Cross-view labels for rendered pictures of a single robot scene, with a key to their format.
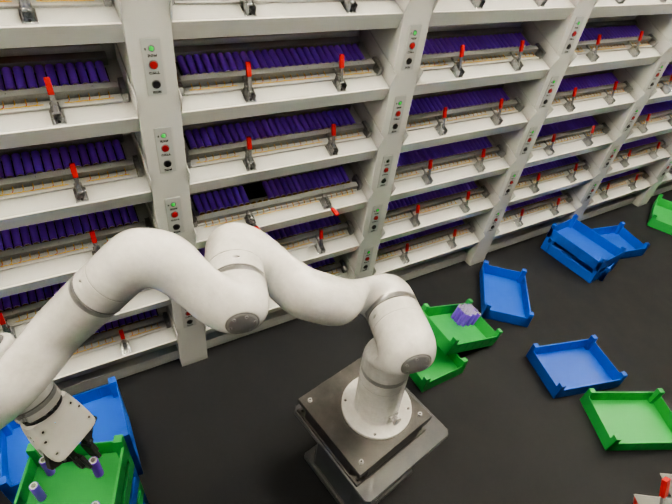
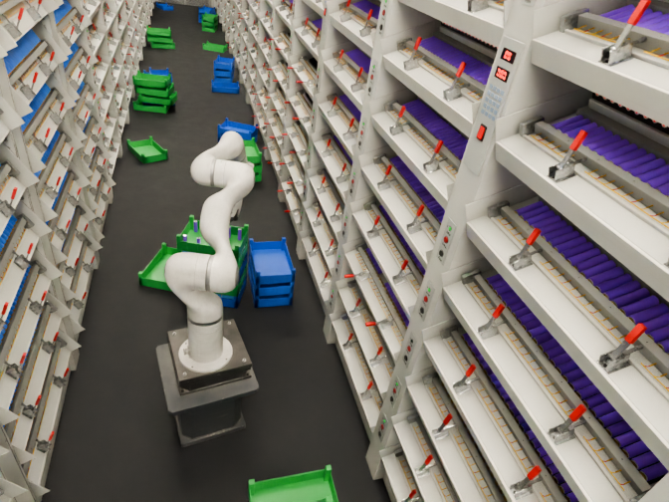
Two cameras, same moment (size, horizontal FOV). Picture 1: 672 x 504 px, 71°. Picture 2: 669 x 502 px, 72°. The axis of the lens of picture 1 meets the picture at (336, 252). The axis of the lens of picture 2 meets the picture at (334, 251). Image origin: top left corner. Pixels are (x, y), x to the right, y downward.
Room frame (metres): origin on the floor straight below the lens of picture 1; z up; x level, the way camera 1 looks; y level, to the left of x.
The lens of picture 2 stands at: (1.36, -1.17, 1.69)
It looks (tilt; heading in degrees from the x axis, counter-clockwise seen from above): 35 degrees down; 104
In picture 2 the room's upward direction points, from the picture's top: 10 degrees clockwise
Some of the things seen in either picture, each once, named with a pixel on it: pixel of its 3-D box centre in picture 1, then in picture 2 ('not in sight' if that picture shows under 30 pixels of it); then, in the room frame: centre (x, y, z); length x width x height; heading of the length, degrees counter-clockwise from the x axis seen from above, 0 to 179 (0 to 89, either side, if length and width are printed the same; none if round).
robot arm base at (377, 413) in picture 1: (380, 387); (205, 334); (0.70, -0.17, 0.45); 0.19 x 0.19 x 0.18
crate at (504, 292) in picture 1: (504, 292); not in sight; (1.57, -0.79, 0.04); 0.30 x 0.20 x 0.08; 174
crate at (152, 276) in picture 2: not in sight; (169, 266); (0.04, 0.51, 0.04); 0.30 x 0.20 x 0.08; 102
